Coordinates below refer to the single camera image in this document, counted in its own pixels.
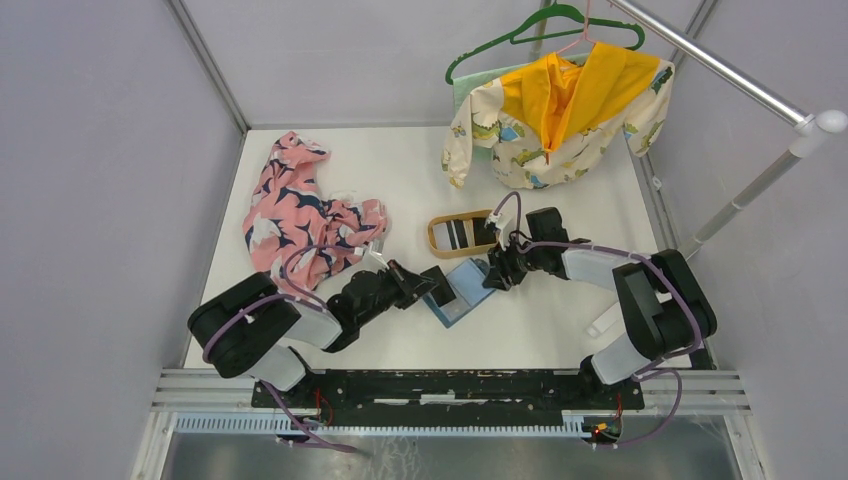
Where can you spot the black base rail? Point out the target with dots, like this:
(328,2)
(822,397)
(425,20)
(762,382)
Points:
(458,398)

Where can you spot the metal clothes rack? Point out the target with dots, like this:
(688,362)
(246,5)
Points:
(753,153)

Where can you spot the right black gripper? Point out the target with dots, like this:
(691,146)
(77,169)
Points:
(501,269)

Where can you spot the oval wooden tray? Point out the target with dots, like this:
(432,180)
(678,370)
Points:
(480,239)

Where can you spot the blue leather card holder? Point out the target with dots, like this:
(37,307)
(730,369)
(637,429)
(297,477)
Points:
(466,280)

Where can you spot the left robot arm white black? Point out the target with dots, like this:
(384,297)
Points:
(240,329)

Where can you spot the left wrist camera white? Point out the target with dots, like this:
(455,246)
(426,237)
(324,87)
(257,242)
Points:
(371,255)

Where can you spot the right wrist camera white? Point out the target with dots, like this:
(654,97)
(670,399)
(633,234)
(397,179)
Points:
(502,225)

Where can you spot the pink wire hanger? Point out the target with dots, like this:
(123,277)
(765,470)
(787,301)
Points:
(584,38)

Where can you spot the dinosaur print yellow lined jacket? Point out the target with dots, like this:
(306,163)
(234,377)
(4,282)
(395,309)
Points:
(626,94)

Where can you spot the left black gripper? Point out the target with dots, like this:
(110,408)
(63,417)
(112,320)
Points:
(410,284)

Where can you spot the pink shark print garment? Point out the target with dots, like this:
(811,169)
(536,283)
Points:
(295,235)

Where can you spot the grey striped credit card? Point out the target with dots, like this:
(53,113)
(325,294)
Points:
(457,235)

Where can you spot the black credit card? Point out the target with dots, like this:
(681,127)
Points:
(442,293)

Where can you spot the green plastic hanger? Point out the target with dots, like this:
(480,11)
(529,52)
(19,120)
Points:
(532,30)

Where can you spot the white plastic bracket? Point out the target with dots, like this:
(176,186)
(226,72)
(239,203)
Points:
(609,318)

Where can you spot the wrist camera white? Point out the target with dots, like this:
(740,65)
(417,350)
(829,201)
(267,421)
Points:
(502,225)
(371,255)

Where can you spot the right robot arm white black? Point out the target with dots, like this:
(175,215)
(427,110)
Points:
(665,312)

